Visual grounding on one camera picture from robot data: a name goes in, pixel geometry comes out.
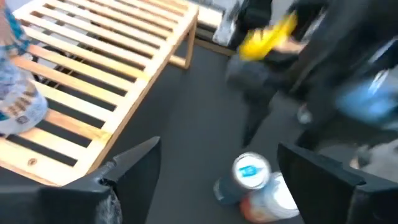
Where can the blue silver Red Bull can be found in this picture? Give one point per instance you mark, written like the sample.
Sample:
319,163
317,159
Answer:
363,102
250,171

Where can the Celsius Arctic Vibe can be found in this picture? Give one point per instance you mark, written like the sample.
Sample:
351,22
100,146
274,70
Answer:
18,102

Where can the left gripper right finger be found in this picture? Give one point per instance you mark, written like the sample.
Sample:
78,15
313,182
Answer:
326,193

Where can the Celsius Peach Vibe can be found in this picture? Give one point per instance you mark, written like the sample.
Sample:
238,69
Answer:
382,158

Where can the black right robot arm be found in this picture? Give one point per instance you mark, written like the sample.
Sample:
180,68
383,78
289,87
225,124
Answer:
342,37

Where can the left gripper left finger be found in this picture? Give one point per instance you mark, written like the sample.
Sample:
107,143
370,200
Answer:
124,186

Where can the pink and silver can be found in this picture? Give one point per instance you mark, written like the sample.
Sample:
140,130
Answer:
273,202

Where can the wooden slatted shelf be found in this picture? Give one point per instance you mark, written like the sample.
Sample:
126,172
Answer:
135,93

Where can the yellow tape tag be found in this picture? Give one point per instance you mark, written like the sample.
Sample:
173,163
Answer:
264,39

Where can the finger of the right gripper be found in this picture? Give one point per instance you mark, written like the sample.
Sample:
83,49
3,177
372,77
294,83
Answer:
255,115

